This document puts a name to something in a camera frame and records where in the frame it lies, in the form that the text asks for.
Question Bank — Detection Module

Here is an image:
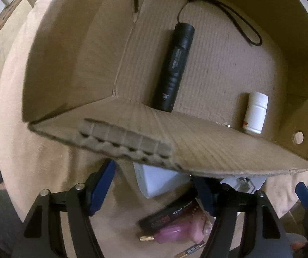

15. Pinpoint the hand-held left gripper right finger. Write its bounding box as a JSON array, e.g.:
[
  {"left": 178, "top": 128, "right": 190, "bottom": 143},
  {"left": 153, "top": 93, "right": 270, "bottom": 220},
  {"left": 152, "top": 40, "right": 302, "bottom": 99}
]
[{"left": 193, "top": 177, "right": 291, "bottom": 258}]

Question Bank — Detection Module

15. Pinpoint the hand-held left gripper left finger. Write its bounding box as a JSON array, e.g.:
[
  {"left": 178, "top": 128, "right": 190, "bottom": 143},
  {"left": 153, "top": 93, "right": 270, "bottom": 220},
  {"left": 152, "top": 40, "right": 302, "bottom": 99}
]
[{"left": 11, "top": 159, "right": 117, "bottom": 258}]

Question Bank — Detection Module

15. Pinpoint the brown cardboard box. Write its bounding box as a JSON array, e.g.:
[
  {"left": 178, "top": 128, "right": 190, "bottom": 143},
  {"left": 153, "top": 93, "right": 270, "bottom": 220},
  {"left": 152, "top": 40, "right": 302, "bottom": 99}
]
[{"left": 22, "top": 0, "right": 308, "bottom": 179}]

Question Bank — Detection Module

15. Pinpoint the white rectangular box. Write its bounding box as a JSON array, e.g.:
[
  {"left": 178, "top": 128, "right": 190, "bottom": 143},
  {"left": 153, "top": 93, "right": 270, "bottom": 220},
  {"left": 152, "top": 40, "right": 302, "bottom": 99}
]
[{"left": 133, "top": 163, "right": 190, "bottom": 199}]

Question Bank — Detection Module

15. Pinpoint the white plastic bottle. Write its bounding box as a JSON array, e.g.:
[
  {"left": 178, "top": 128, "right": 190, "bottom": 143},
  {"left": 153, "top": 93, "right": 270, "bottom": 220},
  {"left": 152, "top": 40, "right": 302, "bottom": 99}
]
[{"left": 242, "top": 92, "right": 269, "bottom": 135}]

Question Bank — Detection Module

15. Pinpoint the pink transparent high-heel shoe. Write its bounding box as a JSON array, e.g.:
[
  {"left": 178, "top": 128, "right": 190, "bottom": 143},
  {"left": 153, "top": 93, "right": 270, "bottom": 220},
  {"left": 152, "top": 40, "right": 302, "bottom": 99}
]
[{"left": 190, "top": 201, "right": 214, "bottom": 244}]

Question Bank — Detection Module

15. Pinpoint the black rectangular device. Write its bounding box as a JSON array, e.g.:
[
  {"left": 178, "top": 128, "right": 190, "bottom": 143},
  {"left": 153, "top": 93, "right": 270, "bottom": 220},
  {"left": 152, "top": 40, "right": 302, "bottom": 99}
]
[{"left": 138, "top": 200, "right": 201, "bottom": 233}]

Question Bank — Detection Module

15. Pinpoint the white power adapter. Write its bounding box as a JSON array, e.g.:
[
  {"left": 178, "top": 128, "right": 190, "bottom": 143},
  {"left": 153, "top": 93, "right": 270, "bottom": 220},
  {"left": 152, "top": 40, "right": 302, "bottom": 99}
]
[{"left": 221, "top": 177, "right": 266, "bottom": 194}]

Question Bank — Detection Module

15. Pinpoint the black flashlight with strap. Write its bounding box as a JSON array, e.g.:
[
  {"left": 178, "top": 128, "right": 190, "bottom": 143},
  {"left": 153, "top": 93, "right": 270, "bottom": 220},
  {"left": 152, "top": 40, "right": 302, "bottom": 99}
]
[{"left": 154, "top": 0, "right": 262, "bottom": 113}]

